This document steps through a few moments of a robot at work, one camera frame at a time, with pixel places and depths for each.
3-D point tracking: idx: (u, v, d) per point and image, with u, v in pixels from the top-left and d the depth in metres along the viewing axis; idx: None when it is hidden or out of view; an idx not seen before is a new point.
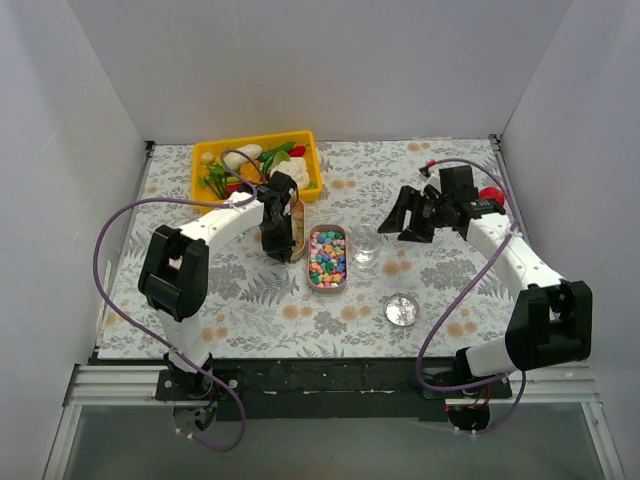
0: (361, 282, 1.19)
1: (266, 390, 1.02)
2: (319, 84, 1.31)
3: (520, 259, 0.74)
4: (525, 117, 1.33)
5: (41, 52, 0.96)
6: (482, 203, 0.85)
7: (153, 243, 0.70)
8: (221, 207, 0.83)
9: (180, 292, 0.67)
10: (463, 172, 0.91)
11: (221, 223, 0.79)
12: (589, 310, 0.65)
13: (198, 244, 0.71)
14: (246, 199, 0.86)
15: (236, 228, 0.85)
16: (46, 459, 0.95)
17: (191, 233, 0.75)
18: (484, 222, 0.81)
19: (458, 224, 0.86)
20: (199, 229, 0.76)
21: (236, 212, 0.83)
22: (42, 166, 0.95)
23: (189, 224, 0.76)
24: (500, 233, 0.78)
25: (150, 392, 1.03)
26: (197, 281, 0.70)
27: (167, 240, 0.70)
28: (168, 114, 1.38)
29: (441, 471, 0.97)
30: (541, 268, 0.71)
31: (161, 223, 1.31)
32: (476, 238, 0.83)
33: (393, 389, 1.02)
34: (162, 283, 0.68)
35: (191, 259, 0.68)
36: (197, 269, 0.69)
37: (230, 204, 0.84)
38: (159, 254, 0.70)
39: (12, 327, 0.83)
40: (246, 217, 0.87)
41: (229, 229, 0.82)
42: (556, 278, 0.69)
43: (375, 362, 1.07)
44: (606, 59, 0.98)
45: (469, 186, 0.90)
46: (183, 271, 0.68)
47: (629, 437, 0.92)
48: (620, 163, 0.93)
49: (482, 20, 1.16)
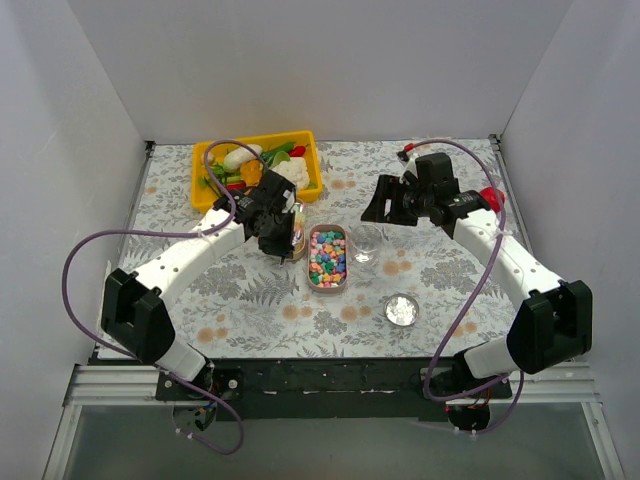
0: (360, 282, 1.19)
1: (266, 390, 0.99)
2: (319, 84, 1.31)
3: (515, 261, 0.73)
4: (525, 117, 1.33)
5: (41, 52, 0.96)
6: (466, 198, 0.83)
7: (107, 289, 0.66)
8: (190, 236, 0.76)
9: (141, 346, 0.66)
10: (442, 163, 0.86)
11: (183, 261, 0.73)
12: (590, 308, 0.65)
13: (152, 295, 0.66)
14: (220, 222, 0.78)
15: (208, 258, 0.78)
16: (46, 460, 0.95)
17: (146, 278, 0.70)
18: (472, 221, 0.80)
19: (443, 222, 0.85)
20: (158, 271, 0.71)
21: (205, 243, 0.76)
22: (42, 166, 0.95)
23: (149, 264, 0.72)
24: (490, 233, 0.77)
25: (150, 392, 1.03)
26: (155, 331, 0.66)
27: (121, 286, 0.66)
28: (168, 115, 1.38)
29: (441, 471, 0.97)
30: (538, 270, 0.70)
31: (161, 224, 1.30)
32: (464, 238, 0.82)
33: (393, 390, 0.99)
34: (124, 331, 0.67)
35: (143, 312, 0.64)
36: (152, 322, 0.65)
37: (198, 233, 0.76)
38: (116, 301, 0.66)
39: (12, 326, 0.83)
40: (221, 243, 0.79)
41: (195, 264, 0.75)
42: (556, 280, 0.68)
43: (375, 362, 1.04)
44: (606, 59, 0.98)
45: (450, 178, 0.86)
46: (137, 325, 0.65)
47: (629, 437, 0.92)
48: (620, 163, 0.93)
49: (482, 20, 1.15)
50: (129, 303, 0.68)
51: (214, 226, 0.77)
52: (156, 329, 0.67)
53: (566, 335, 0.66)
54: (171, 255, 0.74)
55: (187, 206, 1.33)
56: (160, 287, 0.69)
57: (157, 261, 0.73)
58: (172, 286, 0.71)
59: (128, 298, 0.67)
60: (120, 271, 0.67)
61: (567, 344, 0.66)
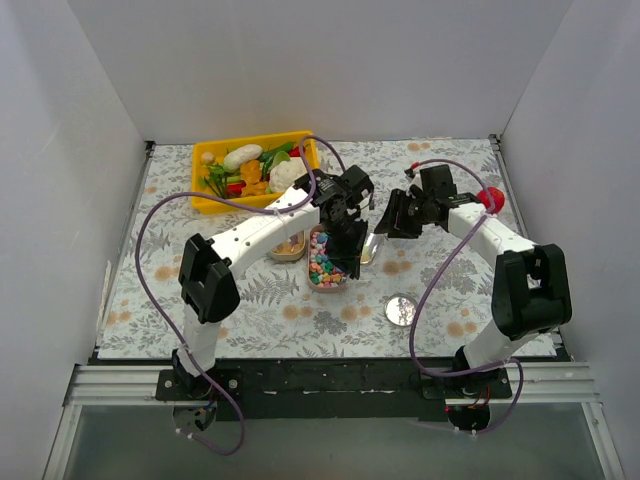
0: (361, 282, 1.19)
1: (266, 390, 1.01)
2: (319, 84, 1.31)
3: (495, 233, 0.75)
4: (525, 117, 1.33)
5: (41, 53, 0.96)
6: (460, 196, 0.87)
7: (186, 250, 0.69)
8: (266, 213, 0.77)
9: (204, 311, 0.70)
10: (441, 168, 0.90)
11: (256, 236, 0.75)
12: (563, 270, 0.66)
13: (224, 265, 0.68)
14: (298, 203, 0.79)
15: (280, 236, 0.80)
16: (47, 460, 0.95)
17: (220, 248, 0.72)
18: (461, 210, 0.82)
19: (439, 219, 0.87)
20: (231, 242, 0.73)
21: (279, 222, 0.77)
22: (41, 166, 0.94)
23: (224, 234, 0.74)
24: (475, 214, 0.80)
25: (150, 392, 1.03)
26: (222, 299, 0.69)
27: (198, 251, 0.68)
28: (168, 115, 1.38)
29: (441, 471, 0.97)
30: (515, 239, 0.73)
31: (162, 223, 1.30)
32: (456, 229, 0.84)
33: (393, 389, 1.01)
34: (195, 291, 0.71)
35: (213, 282, 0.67)
36: (218, 292, 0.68)
37: (275, 211, 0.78)
38: (191, 263, 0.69)
39: (13, 326, 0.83)
40: (296, 223, 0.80)
41: (267, 240, 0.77)
42: (530, 244, 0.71)
43: (375, 361, 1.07)
44: (606, 59, 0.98)
45: (450, 183, 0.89)
46: (207, 291, 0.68)
47: (629, 437, 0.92)
48: (620, 163, 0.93)
49: (482, 20, 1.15)
50: (203, 267, 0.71)
51: (291, 206, 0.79)
52: (223, 297, 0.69)
53: (545, 297, 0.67)
54: (246, 228, 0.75)
55: (187, 206, 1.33)
56: (230, 259, 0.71)
57: (233, 233, 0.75)
58: (241, 259, 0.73)
59: (203, 261, 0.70)
60: (200, 237, 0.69)
61: (545, 305, 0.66)
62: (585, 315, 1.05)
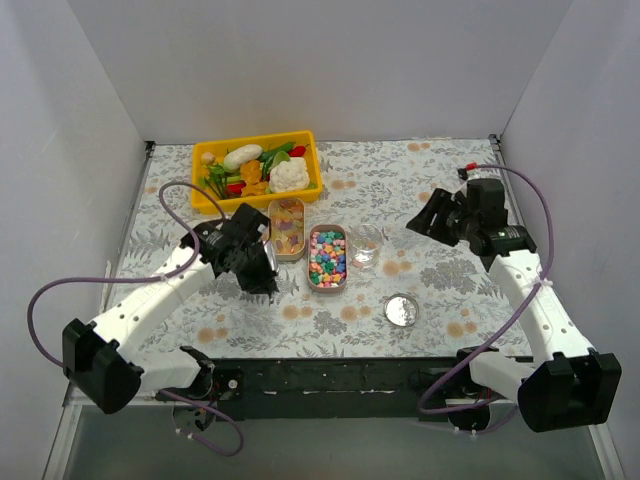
0: (360, 282, 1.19)
1: (266, 390, 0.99)
2: (319, 84, 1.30)
3: (547, 318, 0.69)
4: (526, 116, 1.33)
5: (39, 53, 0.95)
6: (511, 233, 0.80)
7: (65, 340, 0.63)
8: (150, 282, 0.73)
9: (101, 397, 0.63)
10: (494, 193, 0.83)
11: (143, 309, 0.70)
12: (613, 387, 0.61)
13: (109, 350, 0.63)
14: (185, 261, 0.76)
15: (173, 301, 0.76)
16: (47, 460, 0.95)
17: (104, 330, 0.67)
18: (511, 261, 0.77)
19: (481, 252, 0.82)
20: (117, 321, 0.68)
21: (167, 287, 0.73)
22: (41, 166, 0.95)
23: (107, 314, 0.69)
24: (528, 279, 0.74)
25: (150, 393, 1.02)
26: (118, 383, 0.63)
27: (78, 340, 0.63)
28: (168, 115, 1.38)
29: (441, 471, 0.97)
30: (568, 332, 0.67)
31: (162, 224, 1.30)
32: (498, 274, 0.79)
33: (393, 389, 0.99)
34: (85, 380, 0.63)
35: (103, 369, 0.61)
36: (113, 375, 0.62)
37: (160, 277, 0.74)
38: (74, 354, 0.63)
39: (12, 326, 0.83)
40: (188, 283, 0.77)
41: (157, 311, 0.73)
42: (584, 348, 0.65)
43: (375, 362, 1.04)
44: (607, 59, 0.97)
45: (499, 209, 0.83)
46: (100, 368, 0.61)
47: (629, 436, 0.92)
48: (620, 163, 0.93)
49: (482, 20, 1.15)
50: (89, 356, 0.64)
51: (178, 266, 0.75)
52: (119, 371, 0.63)
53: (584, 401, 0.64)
54: (132, 301, 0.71)
55: (187, 206, 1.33)
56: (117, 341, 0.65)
57: (116, 311, 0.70)
58: (133, 335, 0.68)
59: (88, 349, 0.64)
60: (78, 323, 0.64)
61: (582, 409, 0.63)
62: (585, 315, 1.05)
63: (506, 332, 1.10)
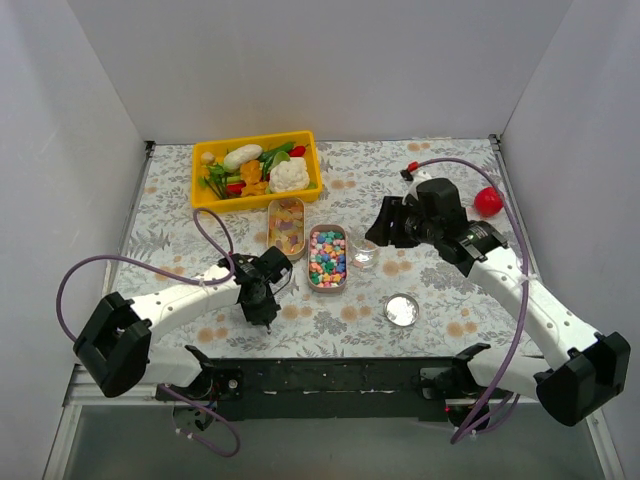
0: (361, 282, 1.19)
1: (266, 390, 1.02)
2: (319, 83, 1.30)
3: (547, 314, 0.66)
4: (525, 116, 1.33)
5: (39, 52, 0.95)
6: (479, 233, 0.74)
7: (98, 308, 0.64)
8: (190, 282, 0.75)
9: (109, 374, 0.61)
10: (449, 195, 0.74)
11: (179, 301, 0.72)
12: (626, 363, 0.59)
13: (143, 326, 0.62)
14: (222, 276, 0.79)
15: (201, 307, 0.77)
16: (47, 460, 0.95)
17: (141, 308, 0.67)
18: (491, 264, 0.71)
19: (456, 260, 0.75)
20: (152, 305, 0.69)
21: (204, 292, 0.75)
22: (41, 166, 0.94)
23: (145, 296, 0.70)
24: (514, 278, 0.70)
25: (150, 392, 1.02)
26: (131, 365, 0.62)
27: (112, 311, 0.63)
28: (167, 115, 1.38)
29: (441, 471, 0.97)
30: (571, 323, 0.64)
31: (162, 223, 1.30)
32: (479, 279, 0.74)
33: (392, 389, 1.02)
34: (96, 357, 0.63)
35: (126, 342, 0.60)
36: (131, 355, 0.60)
37: (200, 281, 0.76)
38: (101, 322, 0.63)
39: (12, 326, 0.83)
40: (220, 295, 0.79)
41: (188, 310, 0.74)
42: (591, 334, 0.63)
43: (375, 361, 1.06)
44: (607, 59, 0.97)
45: (458, 208, 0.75)
46: (115, 354, 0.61)
47: (629, 436, 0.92)
48: (620, 163, 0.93)
49: (482, 20, 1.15)
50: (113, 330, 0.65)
51: (215, 279, 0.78)
52: (132, 364, 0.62)
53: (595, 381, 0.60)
54: (169, 292, 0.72)
55: (187, 206, 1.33)
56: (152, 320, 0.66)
57: (153, 296, 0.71)
58: (162, 322, 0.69)
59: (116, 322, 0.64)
60: (116, 295, 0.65)
61: (596, 391, 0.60)
62: (585, 315, 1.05)
63: (507, 332, 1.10)
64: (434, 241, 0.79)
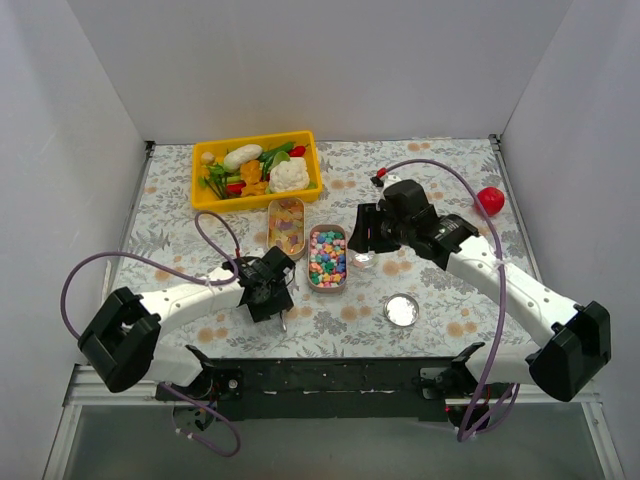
0: (361, 282, 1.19)
1: (266, 390, 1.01)
2: (319, 83, 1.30)
3: (527, 294, 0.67)
4: (526, 116, 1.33)
5: (39, 53, 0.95)
6: (451, 226, 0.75)
7: (108, 302, 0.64)
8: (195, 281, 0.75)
9: (114, 367, 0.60)
10: (416, 194, 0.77)
11: (186, 299, 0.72)
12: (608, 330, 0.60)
13: (152, 320, 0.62)
14: (226, 278, 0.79)
15: (206, 306, 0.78)
16: (47, 459, 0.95)
17: (150, 303, 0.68)
18: (465, 253, 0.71)
19: (433, 256, 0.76)
20: (160, 300, 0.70)
21: (210, 292, 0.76)
22: (41, 166, 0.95)
23: (153, 292, 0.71)
24: (490, 264, 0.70)
25: (150, 392, 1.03)
26: (137, 359, 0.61)
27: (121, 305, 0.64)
28: (167, 115, 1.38)
29: (442, 470, 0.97)
30: (551, 298, 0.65)
31: (162, 223, 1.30)
32: (457, 271, 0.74)
33: (393, 389, 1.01)
34: (100, 349, 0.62)
35: (136, 334, 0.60)
36: (139, 347, 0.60)
37: (206, 280, 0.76)
38: (110, 316, 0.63)
39: (12, 326, 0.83)
40: (223, 296, 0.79)
41: (195, 308, 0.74)
42: (571, 306, 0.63)
43: (375, 361, 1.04)
44: (607, 59, 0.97)
45: (427, 206, 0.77)
46: (124, 345, 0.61)
47: (629, 436, 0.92)
48: (620, 164, 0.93)
49: (482, 20, 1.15)
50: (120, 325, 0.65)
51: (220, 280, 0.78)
52: (138, 359, 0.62)
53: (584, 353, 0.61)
54: (177, 290, 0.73)
55: (187, 206, 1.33)
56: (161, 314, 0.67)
57: (162, 292, 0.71)
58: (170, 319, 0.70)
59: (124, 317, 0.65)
60: (127, 289, 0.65)
61: (586, 363, 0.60)
62: None
63: (506, 333, 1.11)
64: (408, 241, 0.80)
